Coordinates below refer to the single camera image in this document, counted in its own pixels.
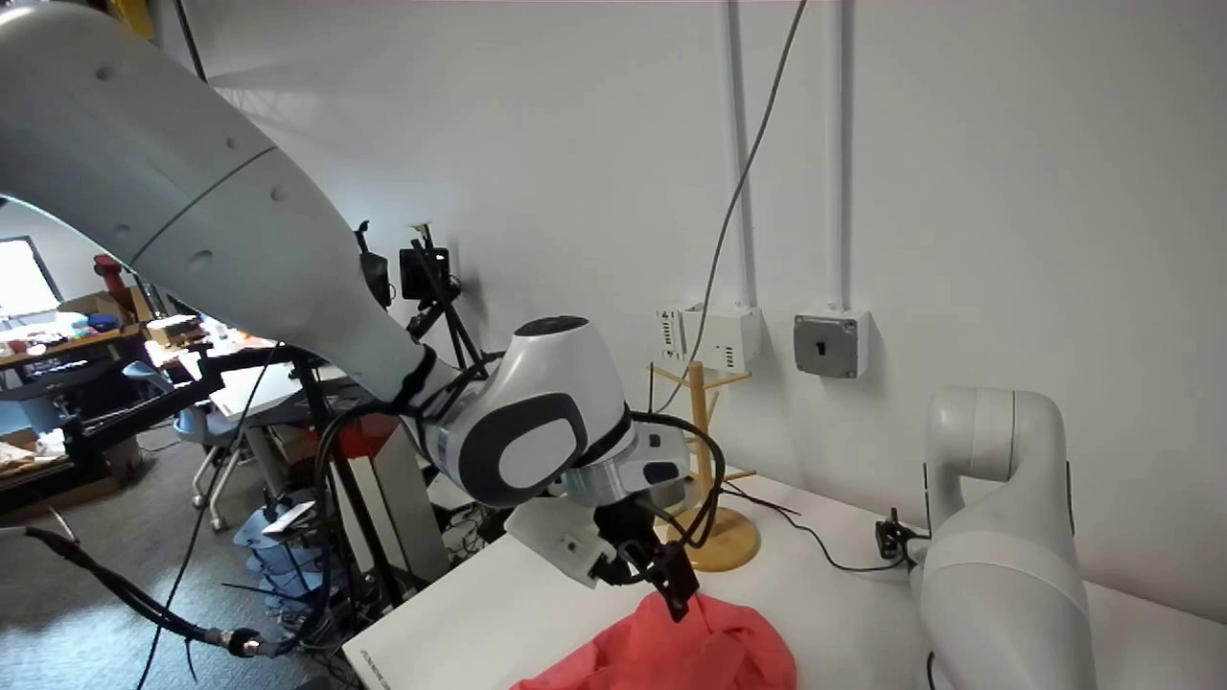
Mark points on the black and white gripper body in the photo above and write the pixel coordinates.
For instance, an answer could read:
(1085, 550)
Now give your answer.
(587, 544)

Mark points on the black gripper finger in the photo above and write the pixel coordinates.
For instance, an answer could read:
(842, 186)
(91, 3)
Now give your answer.
(674, 576)

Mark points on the peach printed shirt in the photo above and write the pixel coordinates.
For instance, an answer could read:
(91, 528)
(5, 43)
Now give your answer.
(720, 645)

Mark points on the white main robot arm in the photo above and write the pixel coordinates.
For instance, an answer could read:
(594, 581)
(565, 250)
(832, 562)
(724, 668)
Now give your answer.
(125, 146)

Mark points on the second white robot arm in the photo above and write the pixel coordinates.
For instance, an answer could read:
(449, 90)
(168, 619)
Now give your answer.
(998, 585)

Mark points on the wooden mug tree stand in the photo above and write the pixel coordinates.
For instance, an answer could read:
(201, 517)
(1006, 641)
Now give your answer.
(711, 535)

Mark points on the small black table clamp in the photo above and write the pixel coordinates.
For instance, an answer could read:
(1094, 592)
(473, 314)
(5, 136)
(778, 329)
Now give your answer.
(895, 544)

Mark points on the black tripod stand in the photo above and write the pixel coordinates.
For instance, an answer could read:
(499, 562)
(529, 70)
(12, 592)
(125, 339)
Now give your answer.
(465, 352)

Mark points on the white wall socket box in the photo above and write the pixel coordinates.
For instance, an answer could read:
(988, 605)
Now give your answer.
(720, 339)

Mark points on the grey wall junction box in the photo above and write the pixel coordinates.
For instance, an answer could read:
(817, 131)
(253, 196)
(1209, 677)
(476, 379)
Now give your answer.
(832, 342)

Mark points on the black camera on tripod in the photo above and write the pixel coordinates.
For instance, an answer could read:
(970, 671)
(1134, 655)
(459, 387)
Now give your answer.
(424, 270)

